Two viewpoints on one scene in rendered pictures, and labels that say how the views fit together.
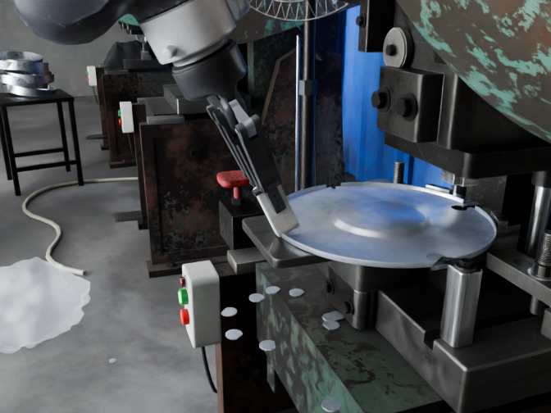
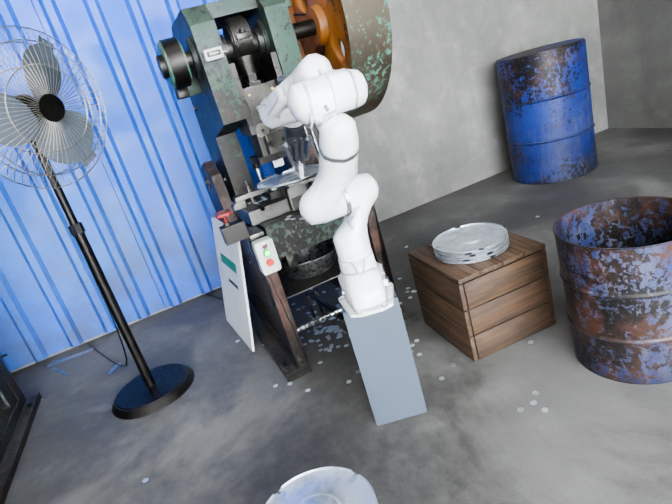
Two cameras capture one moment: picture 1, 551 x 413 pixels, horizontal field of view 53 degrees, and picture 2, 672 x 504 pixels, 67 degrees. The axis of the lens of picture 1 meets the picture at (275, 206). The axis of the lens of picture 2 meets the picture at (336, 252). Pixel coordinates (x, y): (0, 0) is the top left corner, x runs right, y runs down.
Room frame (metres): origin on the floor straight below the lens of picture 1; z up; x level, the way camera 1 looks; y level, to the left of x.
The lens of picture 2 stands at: (0.53, 1.98, 1.15)
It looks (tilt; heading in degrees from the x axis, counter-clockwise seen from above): 20 degrees down; 271
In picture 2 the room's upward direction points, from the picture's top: 16 degrees counter-clockwise
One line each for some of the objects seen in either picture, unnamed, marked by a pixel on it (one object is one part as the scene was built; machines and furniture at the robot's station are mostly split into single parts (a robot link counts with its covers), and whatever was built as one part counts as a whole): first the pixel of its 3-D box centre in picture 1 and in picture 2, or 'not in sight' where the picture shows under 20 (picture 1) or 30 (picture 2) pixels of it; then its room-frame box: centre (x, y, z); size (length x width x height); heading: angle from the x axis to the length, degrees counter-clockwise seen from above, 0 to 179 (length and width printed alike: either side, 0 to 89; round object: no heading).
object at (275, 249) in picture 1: (344, 267); (298, 192); (0.66, -0.09, 0.72); 0.25 x 0.14 x 0.14; 110
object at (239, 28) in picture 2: not in sight; (245, 61); (0.72, -0.26, 1.27); 0.21 x 0.12 x 0.34; 110
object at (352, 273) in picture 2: not in sight; (362, 279); (0.51, 0.51, 0.52); 0.22 x 0.19 x 0.14; 91
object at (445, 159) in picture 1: (469, 152); (275, 156); (0.72, -0.26, 0.86); 0.20 x 0.16 x 0.05; 20
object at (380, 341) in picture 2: not in sight; (382, 350); (0.51, 0.47, 0.23); 0.18 x 0.18 x 0.45; 1
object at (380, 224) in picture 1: (380, 217); (289, 176); (0.68, -0.14, 0.78); 0.29 x 0.29 x 0.01
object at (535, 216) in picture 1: (541, 206); not in sight; (0.67, -0.34, 0.81); 0.02 x 0.02 x 0.14
